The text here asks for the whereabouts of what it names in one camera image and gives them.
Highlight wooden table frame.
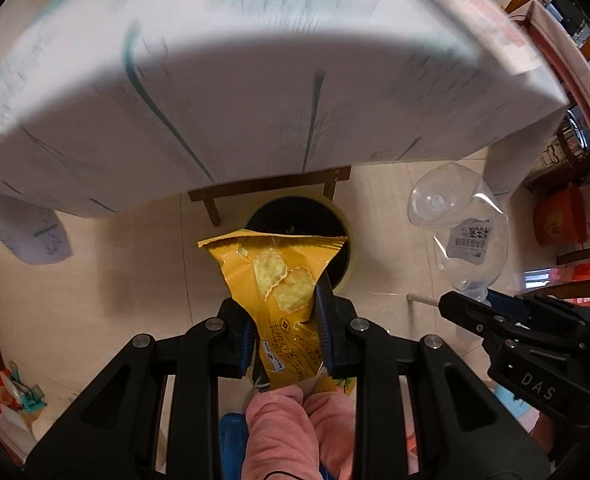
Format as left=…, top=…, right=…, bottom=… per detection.
left=188, top=166, right=351, bottom=226

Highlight clear plastic bottle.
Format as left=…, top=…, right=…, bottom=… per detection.
left=408, top=162, right=508, bottom=304

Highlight yellow snack bag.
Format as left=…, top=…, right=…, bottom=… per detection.
left=197, top=230, right=348, bottom=389

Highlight yellow-rimmed black trash bin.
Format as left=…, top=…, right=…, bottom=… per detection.
left=245, top=195, right=351, bottom=292

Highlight leaf-print tablecloth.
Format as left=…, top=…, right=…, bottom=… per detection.
left=0, top=0, right=567, bottom=264

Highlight pink trouser legs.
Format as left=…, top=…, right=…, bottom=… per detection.
left=241, top=386, right=356, bottom=479

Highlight side table pink cloth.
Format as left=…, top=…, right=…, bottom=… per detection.
left=508, top=0, right=590, bottom=129

